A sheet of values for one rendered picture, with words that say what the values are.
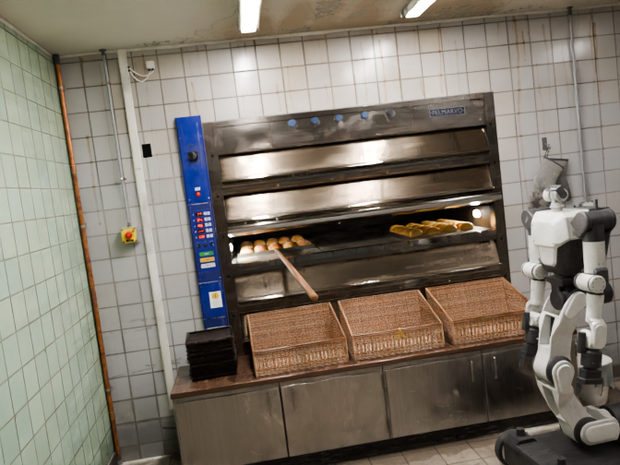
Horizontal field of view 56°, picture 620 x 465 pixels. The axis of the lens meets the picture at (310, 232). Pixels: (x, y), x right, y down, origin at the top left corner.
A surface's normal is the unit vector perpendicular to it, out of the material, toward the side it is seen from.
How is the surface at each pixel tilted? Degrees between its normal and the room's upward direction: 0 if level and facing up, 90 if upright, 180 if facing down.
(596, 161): 90
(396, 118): 90
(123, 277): 90
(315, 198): 70
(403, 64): 90
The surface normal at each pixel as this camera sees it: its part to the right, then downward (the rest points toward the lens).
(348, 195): 0.07, -0.27
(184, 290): 0.12, 0.07
